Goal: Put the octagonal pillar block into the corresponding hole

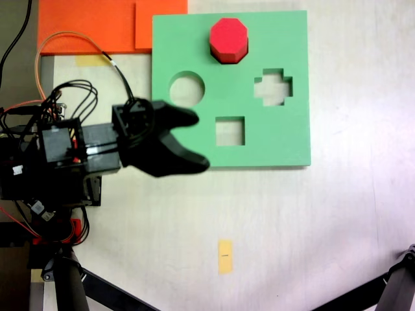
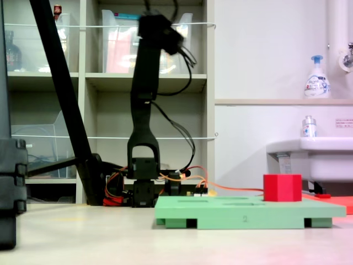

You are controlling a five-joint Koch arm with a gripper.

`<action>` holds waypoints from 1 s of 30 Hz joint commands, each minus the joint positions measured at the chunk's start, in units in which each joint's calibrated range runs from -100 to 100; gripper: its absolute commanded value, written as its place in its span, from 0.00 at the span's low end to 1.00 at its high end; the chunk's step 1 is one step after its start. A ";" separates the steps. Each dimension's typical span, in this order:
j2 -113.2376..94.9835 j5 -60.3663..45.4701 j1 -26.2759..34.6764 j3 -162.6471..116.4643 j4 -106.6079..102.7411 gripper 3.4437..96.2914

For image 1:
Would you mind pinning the red octagonal pillar block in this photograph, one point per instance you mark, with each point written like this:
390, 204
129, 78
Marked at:
228, 35

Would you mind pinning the orange flat block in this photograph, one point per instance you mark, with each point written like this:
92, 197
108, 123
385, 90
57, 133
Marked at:
81, 22

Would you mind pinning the small circuit board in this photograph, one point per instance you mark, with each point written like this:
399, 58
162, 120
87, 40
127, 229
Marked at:
61, 107

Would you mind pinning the yellow tape piece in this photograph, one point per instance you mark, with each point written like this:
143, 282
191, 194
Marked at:
89, 60

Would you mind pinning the green shape sorter board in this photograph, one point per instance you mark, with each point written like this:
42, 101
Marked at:
275, 136

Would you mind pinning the yellow tape marker strip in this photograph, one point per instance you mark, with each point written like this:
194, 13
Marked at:
225, 259

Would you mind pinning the black tripod strut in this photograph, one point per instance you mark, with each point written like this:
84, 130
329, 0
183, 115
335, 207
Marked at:
113, 293
356, 296

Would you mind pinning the black tripod leg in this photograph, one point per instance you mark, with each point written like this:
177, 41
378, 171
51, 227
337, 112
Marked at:
398, 291
69, 291

